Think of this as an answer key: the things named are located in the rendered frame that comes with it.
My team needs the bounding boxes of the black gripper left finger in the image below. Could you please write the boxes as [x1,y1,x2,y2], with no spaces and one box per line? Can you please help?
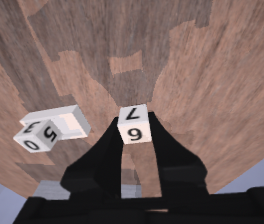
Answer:
[60,116,124,206]

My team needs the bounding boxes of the white cube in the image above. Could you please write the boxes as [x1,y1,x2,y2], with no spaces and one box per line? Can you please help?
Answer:
[13,119,62,153]
[117,104,151,144]

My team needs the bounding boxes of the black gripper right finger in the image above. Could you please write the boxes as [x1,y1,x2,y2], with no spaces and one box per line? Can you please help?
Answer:
[148,112,211,204]

